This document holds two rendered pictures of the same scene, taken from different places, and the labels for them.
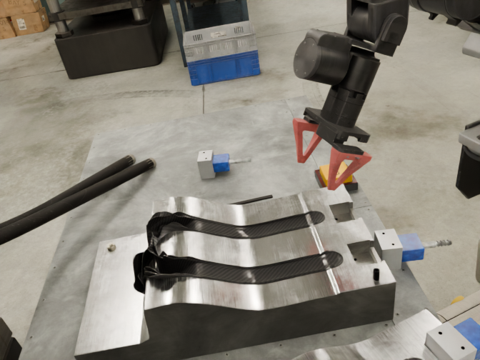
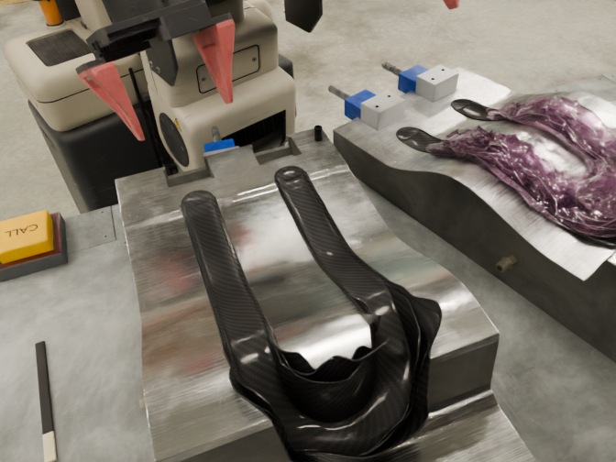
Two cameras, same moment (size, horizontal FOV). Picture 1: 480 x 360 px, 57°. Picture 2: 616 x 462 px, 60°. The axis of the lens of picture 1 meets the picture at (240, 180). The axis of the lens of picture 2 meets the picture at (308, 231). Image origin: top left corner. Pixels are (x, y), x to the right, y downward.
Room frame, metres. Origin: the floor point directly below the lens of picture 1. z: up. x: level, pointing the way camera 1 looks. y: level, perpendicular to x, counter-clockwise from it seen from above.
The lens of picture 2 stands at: (0.63, 0.35, 1.28)
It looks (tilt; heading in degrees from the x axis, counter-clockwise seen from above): 45 degrees down; 253
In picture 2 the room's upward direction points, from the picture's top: 4 degrees counter-clockwise
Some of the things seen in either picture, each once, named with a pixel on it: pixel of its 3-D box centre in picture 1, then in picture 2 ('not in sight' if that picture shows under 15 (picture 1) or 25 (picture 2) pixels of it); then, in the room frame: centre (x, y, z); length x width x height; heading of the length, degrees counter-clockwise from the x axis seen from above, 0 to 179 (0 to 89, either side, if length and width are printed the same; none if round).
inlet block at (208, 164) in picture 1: (225, 162); not in sight; (0.95, 0.03, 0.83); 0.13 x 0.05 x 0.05; 83
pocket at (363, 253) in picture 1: (365, 260); (276, 161); (0.50, -0.18, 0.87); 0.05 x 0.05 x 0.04; 1
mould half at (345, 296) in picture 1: (226, 261); (290, 316); (0.56, 0.05, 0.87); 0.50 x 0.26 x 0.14; 91
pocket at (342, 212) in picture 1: (345, 219); (191, 183); (0.61, -0.18, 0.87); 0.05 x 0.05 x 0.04; 1
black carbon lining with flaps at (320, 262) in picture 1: (231, 243); (291, 267); (0.55, 0.03, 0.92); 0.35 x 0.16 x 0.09; 91
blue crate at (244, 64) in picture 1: (222, 61); not in sight; (3.77, -0.04, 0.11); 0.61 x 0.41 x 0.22; 88
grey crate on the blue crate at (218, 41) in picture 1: (219, 41); not in sight; (3.77, -0.04, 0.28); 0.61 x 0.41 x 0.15; 88
